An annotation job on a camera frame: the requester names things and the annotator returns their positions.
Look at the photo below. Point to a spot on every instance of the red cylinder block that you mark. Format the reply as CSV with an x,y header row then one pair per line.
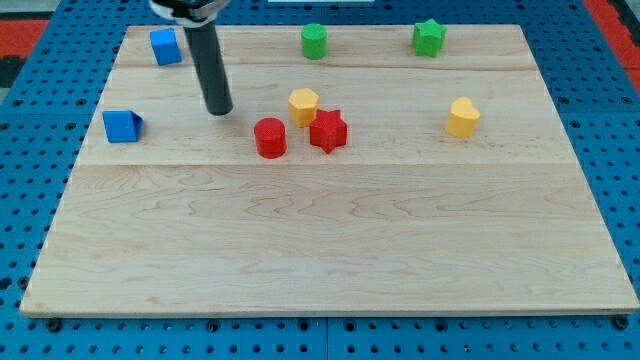
x,y
270,137

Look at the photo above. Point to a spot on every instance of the light wooden board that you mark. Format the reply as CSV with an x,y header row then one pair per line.
x,y
405,220

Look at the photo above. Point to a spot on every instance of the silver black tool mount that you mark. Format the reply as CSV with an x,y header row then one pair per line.
x,y
188,13

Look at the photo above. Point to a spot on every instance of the green star block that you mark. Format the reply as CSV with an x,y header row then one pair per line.
x,y
428,38

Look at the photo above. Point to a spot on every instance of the yellow hexagon block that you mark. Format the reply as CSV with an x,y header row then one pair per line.
x,y
303,104

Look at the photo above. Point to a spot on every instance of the blue triangular prism block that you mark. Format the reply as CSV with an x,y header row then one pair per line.
x,y
122,126

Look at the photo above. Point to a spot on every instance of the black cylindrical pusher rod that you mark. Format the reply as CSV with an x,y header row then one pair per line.
x,y
208,62

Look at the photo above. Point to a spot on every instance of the red star block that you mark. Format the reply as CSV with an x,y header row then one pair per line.
x,y
328,130

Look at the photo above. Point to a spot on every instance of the blue cube block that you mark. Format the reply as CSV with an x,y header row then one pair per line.
x,y
165,46

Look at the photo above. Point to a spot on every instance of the yellow heart block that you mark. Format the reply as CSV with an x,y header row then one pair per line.
x,y
463,118

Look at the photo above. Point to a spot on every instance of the green cylinder block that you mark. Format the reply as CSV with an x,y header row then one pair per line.
x,y
314,39

